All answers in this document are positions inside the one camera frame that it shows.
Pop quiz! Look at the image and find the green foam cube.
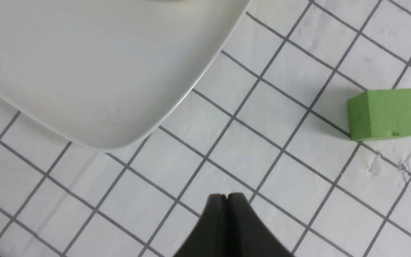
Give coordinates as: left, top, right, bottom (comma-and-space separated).
347, 89, 411, 141

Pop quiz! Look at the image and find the white square plate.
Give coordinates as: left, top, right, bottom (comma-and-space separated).
0, 0, 250, 152

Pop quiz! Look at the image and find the white grid tablecloth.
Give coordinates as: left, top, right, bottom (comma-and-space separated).
0, 0, 411, 257

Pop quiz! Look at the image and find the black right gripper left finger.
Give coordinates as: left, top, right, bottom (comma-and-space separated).
175, 194, 227, 257

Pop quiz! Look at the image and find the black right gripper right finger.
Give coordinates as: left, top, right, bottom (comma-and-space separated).
227, 192, 293, 257

